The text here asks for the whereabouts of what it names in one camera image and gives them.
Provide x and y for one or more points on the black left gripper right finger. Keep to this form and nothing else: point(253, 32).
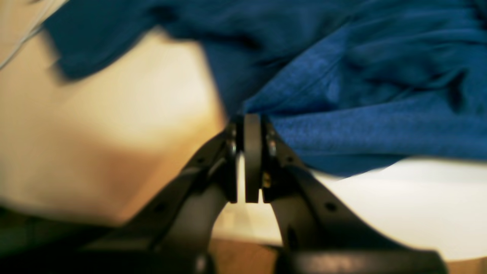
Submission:
point(320, 234)

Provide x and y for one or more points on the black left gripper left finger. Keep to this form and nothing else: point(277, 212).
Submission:
point(171, 234)

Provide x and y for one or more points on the dark blue t-shirt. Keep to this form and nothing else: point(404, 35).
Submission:
point(350, 85)

